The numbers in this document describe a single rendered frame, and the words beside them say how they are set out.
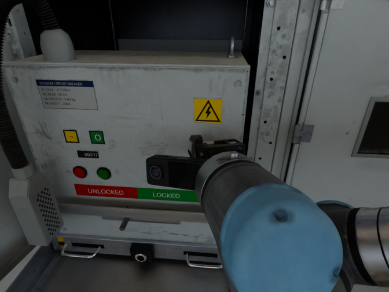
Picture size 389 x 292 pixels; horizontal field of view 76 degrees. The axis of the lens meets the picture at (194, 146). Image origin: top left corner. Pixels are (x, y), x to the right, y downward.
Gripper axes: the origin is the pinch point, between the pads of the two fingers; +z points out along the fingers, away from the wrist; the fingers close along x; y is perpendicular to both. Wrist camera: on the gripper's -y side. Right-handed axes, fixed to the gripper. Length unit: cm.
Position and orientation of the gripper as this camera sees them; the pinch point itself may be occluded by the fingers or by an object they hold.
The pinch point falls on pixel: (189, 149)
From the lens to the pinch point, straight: 53.0
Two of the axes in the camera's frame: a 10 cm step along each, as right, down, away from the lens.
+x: -0.4, -9.7, -2.3
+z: -1.7, -2.2, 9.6
